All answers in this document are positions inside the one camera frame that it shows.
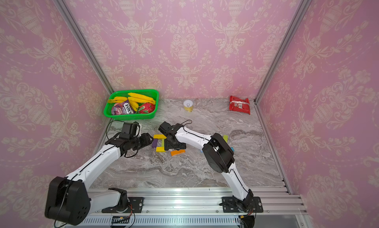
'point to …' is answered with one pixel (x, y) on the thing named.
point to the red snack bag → (239, 104)
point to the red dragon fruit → (146, 108)
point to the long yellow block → (159, 136)
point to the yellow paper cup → (188, 105)
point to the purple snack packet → (122, 108)
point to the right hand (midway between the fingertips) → (170, 151)
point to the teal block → (232, 149)
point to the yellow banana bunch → (133, 99)
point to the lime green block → (163, 142)
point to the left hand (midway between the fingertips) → (151, 140)
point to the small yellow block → (160, 149)
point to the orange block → (175, 152)
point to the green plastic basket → (152, 93)
